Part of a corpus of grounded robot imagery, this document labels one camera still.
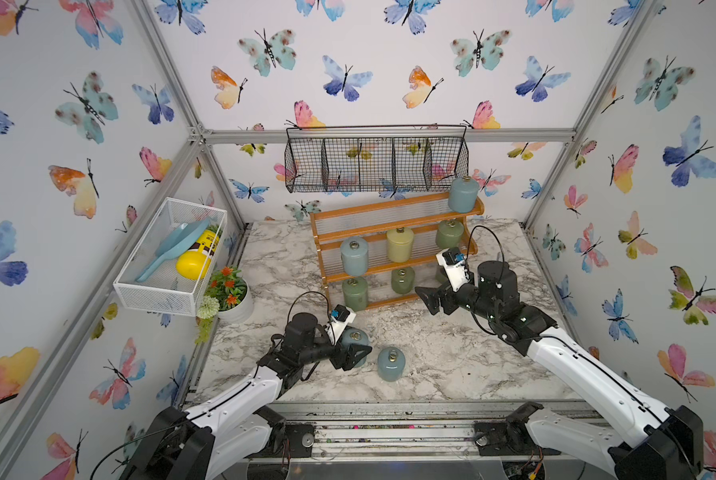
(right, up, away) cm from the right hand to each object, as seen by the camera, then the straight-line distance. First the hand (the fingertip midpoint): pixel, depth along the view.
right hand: (434, 275), depth 75 cm
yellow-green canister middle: (-7, +8, +12) cm, 16 cm away
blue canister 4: (-10, -23, +4) cm, 26 cm away
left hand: (-17, -17, +6) cm, 25 cm away
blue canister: (+9, +21, +6) cm, 24 cm away
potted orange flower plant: (-56, -7, +11) cm, 57 cm away
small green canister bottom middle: (-5, -3, +21) cm, 22 cm away
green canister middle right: (+7, +11, +14) cm, 20 cm away
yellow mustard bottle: (-56, +3, -5) cm, 57 cm away
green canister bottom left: (-20, -6, +16) cm, 27 cm away
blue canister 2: (-20, +6, +8) cm, 22 cm away
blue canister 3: (-20, -16, +2) cm, 25 cm away
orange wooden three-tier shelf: (-13, +6, +12) cm, 18 cm away
